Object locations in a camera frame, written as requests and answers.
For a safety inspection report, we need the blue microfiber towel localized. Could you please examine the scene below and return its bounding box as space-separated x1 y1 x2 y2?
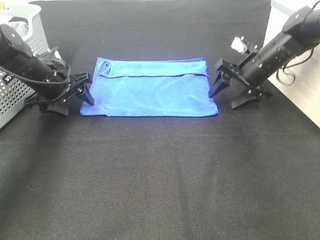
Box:
80 57 219 117

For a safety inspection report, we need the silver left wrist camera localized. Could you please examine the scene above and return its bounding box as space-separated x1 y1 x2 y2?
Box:
38 47 62 65

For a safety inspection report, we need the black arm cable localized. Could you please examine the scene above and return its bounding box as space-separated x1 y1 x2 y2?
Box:
0 58 72 85
274 47 316 86

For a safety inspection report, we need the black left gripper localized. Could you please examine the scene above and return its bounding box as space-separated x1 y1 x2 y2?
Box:
24 60 95 116

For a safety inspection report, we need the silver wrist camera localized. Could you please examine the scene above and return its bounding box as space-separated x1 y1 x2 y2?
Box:
230 36 258 55
38 47 62 65

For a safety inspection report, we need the white plastic storage bin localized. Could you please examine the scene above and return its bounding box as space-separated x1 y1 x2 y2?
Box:
262 0 320 126

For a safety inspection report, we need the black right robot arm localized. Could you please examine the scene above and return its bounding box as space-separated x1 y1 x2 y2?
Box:
208 6 320 109

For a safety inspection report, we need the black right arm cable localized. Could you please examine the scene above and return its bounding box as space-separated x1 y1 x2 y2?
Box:
274 47 316 86

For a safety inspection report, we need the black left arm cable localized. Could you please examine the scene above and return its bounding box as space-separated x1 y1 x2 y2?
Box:
0 58 72 85

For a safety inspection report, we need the grey cloth in basket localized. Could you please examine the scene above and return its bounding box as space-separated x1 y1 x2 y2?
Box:
6 21 29 40

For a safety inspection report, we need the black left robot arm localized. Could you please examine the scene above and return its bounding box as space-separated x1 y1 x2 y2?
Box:
0 23 95 116

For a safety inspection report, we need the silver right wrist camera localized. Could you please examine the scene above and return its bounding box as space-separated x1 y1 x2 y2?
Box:
230 36 258 55

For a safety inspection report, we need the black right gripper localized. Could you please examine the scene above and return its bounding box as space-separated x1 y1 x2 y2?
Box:
208 44 273 110

